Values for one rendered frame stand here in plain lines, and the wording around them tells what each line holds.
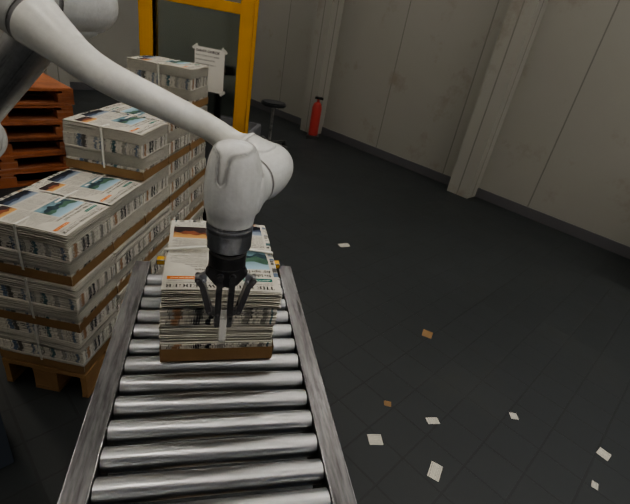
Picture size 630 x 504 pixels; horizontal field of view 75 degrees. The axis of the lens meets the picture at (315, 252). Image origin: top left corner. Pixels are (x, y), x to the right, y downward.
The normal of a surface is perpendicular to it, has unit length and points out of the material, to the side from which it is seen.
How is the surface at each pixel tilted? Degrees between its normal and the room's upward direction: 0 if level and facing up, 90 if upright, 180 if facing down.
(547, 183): 90
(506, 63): 90
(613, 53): 90
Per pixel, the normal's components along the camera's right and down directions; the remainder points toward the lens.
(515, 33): -0.71, 0.23
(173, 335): 0.22, 0.51
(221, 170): -0.27, 0.28
